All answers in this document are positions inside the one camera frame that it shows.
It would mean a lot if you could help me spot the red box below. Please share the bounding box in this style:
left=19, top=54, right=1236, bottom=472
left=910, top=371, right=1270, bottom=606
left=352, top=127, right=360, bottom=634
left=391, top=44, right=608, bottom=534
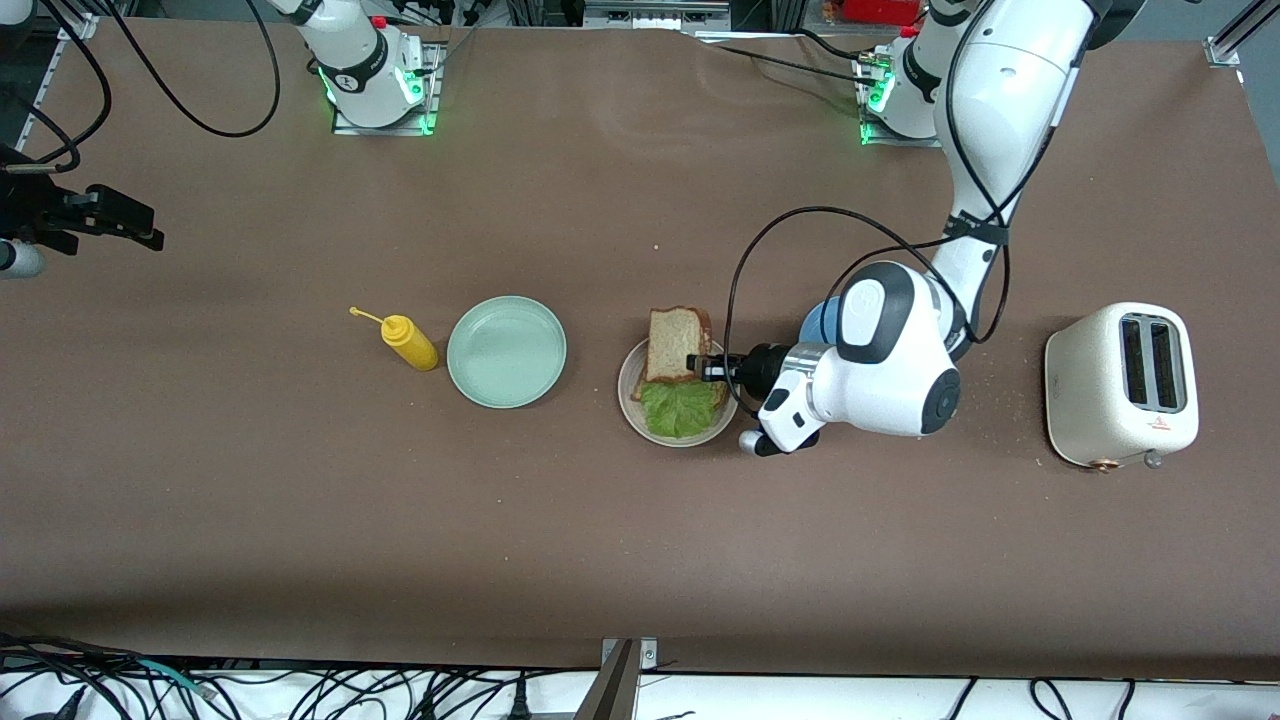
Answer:
left=825, top=0, right=926, bottom=26

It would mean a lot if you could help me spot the mint green plate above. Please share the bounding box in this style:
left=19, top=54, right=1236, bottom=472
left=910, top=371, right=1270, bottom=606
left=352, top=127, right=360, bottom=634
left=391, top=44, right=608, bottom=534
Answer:
left=446, top=295, right=568, bottom=410

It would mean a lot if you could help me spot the yellow squeeze sauce bottle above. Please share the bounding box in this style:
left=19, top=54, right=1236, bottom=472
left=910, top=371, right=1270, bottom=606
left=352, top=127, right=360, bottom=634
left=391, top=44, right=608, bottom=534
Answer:
left=350, top=307, right=439, bottom=373

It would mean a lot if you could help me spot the brown toasted bread slice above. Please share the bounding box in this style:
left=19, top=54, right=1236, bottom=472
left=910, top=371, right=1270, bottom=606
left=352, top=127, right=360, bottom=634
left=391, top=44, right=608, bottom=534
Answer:
left=645, top=306, right=714, bottom=385
left=630, top=378, right=730, bottom=407

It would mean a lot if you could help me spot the aluminium frame profile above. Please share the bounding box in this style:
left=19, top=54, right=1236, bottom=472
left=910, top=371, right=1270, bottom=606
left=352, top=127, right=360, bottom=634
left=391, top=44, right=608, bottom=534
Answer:
left=1205, top=0, right=1280, bottom=69

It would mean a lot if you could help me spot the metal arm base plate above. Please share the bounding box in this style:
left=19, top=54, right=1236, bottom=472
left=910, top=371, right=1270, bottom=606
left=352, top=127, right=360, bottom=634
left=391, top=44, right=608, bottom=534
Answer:
left=330, top=40, right=443, bottom=137
left=855, top=55, right=946, bottom=149

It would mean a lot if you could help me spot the teal cable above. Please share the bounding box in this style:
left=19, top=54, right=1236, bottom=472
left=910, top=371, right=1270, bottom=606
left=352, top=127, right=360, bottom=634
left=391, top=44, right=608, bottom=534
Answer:
left=135, top=657, right=219, bottom=699

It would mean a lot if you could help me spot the green lettuce leaf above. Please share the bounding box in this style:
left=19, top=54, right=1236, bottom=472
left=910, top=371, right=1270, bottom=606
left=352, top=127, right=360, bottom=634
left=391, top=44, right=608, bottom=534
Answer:
left=640, top=380, right=723, bottom=439

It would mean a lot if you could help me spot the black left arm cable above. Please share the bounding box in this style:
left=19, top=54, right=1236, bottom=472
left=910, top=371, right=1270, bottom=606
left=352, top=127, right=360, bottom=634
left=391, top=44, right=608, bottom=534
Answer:
left=724, top=0, right=1013, bottom=396

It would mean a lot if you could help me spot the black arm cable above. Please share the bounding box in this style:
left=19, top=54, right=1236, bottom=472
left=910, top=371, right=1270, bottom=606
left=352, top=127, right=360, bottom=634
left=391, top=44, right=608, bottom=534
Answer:
left=100, top=0, right=283, bottom=139
left=724, top=0, right=1013, bottom=396

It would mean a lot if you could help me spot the white two-slot toaster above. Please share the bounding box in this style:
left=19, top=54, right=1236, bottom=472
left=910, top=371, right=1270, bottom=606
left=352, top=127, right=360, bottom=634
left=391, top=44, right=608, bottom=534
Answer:
left=1044, top=302, right=1200, bottom=472

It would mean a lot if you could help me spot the grey metal device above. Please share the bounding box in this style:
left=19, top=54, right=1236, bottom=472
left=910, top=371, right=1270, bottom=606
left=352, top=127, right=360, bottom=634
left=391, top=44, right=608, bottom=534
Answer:
left=585, top=0, right=731, bottom=31

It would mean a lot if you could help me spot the beige plate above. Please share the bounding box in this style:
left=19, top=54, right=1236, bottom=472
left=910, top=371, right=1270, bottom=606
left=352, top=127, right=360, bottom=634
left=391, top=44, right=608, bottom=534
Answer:
left=618, top=335, right=742, bottom=448

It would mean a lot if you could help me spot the blue plate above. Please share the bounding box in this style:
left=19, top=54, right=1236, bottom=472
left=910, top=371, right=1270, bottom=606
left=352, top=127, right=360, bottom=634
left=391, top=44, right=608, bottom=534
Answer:
left=799, top=297, right=843, bottom=347

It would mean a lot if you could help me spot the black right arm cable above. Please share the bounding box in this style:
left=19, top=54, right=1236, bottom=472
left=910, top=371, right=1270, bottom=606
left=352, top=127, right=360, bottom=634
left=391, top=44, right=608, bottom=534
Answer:
left=100, top=0, right=283, bottom=139

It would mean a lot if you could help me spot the silver metal bracket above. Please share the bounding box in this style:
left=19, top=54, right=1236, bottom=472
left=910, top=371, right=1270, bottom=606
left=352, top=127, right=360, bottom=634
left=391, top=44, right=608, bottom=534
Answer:
left=600, top=637, right=659, bottom=673

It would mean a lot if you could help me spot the dark metal bar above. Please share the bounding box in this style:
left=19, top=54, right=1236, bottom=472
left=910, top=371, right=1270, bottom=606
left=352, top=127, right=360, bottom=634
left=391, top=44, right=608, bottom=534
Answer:
left=573, top=640, right=641, bottom=720

